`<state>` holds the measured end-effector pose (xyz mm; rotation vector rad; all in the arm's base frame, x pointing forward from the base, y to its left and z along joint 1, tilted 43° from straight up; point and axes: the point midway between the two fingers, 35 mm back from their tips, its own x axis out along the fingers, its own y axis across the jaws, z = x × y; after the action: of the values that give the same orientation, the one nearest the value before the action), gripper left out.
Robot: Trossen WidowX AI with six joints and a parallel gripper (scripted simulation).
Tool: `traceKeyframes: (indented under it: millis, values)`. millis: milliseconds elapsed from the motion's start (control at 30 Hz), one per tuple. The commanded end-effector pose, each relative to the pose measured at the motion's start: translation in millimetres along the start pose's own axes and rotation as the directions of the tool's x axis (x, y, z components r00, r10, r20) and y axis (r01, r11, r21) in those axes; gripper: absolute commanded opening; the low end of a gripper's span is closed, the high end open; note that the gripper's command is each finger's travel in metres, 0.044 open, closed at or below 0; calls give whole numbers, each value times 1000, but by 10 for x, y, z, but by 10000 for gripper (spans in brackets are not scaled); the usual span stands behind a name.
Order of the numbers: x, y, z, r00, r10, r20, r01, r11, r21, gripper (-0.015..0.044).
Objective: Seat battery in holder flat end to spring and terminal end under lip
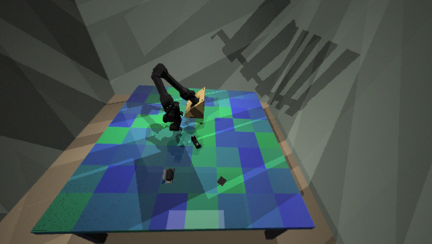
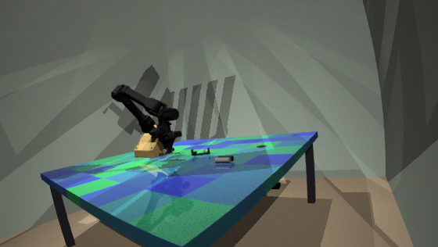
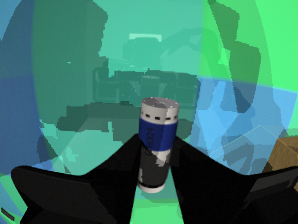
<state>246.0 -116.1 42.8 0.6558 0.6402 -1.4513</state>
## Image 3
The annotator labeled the black and blue battery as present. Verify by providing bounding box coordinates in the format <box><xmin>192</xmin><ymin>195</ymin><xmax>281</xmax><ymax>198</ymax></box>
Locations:
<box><xmin>137</xmin><ymin>97</ymin><xmax>180</xmax><ymax>193</ymax></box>

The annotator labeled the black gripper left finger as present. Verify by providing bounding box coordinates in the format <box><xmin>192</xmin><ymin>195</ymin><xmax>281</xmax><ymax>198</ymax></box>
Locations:
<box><xmin>11</xmin><ymin>133</ymin><xmax>142</xmax><ymax>224</ymax></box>

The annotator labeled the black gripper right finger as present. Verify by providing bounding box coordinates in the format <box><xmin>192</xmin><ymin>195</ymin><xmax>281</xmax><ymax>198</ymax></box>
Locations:
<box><xmin>169</xmin><ymin>135</ymin><xmax>298</xmax><ymax>224</ymax></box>

